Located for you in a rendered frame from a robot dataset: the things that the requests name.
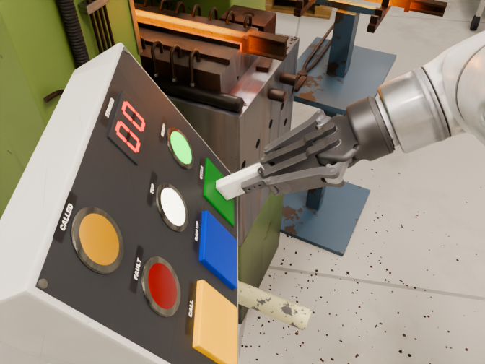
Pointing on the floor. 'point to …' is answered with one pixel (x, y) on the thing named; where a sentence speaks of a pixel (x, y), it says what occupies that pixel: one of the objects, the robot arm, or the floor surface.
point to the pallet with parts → (304, 13)
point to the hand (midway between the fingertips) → (242, 182)
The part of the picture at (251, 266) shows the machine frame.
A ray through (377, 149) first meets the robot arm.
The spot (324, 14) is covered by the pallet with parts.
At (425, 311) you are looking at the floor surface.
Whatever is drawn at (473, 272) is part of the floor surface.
